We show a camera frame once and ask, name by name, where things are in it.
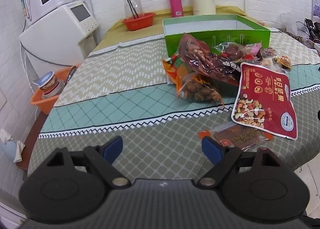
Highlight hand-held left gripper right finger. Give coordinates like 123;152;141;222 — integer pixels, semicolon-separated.
197;136;278;191

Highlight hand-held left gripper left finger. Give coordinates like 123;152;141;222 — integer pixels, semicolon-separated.
46;136;130;190

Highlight orange clear snack bag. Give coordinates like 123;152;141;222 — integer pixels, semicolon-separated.
162;56;224;106

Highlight red mixed nuts bag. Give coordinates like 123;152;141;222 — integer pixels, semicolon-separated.
230;63;298;141

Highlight dark red snack bag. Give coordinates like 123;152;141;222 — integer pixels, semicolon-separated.
178;33;242;86

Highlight red sausage packet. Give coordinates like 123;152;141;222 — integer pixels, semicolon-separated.
214;42;250;60

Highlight small orange snack packet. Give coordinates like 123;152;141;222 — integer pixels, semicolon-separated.
274;55;292;69

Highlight green cardboard box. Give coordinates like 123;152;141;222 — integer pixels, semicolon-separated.
162;14;271;59

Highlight orange plastic basin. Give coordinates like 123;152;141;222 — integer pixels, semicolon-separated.
30;65;80;115

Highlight red patterned bowl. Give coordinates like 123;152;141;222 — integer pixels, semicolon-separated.
40;81;64;99

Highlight small lidded cup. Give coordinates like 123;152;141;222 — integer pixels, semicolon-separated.
33;71;60;90

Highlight crumpled white paper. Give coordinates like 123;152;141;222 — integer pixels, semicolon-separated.
0;129;25;163

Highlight small brown snack packet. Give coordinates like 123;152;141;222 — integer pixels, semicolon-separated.
259;48;276;66

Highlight pink snack packet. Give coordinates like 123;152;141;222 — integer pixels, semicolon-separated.
249;43;263;56

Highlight yellow cloth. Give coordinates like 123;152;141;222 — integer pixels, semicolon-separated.
95;5;247;52

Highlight white water dispenser with screen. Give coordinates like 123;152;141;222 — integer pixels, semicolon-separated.
19;0;100;77

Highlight red plastic basket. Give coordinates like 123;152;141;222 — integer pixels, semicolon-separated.
122;12;156;31

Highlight glass carafe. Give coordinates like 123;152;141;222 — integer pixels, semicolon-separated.
122;0;143;19

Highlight black chopsticks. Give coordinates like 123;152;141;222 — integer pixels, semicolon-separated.
122;0;139;19

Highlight pink thermos bottle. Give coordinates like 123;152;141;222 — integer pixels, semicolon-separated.
167;0;184;18

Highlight black device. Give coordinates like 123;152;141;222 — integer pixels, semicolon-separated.
296;18;320;44

